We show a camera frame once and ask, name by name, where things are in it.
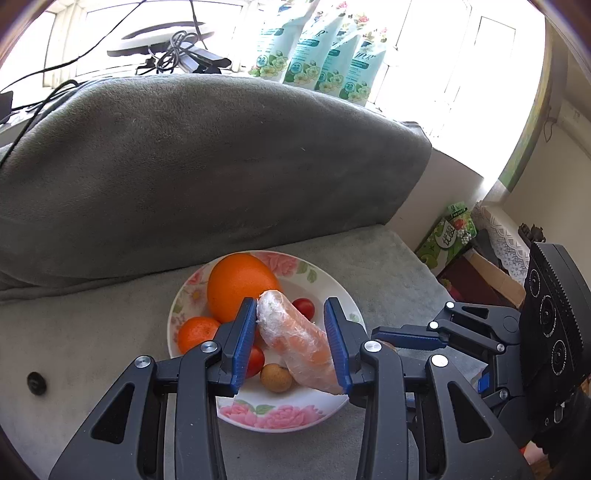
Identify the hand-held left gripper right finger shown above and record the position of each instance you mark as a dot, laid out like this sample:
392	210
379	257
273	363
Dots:
337	350

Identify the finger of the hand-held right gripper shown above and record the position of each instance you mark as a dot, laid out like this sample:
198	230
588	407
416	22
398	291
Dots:
480	318
401	336

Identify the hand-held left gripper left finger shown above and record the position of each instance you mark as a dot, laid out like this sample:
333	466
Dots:
242	341

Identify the red cherry tomato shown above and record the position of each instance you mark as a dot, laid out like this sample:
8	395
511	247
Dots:
255	362
304	308

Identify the plastic-wrapped carrot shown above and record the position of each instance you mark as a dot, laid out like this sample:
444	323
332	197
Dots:
295	341

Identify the orange tangerine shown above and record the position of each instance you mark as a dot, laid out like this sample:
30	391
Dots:
196	334

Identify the brown longan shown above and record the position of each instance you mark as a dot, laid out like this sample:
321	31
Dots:
276	378

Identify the floral white plate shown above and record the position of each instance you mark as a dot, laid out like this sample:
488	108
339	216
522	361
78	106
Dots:
277	415

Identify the cardboard box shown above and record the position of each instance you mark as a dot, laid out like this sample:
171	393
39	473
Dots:
489	272

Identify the large orange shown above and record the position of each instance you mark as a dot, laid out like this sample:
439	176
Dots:
240	281

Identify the white lace cloth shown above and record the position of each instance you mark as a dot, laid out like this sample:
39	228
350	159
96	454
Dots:
508	244

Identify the small dark ornament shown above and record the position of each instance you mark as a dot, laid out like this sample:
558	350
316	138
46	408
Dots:
531	233

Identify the grey fleece seat cover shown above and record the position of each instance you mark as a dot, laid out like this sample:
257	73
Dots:
92	332

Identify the grey fleece backrest blanket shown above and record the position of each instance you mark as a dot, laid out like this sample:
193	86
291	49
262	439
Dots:
207	175

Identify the dark round fruit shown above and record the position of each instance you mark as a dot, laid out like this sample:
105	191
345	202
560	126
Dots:
36	383

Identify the black tripod clamp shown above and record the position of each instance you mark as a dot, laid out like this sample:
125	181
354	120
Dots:
207	60

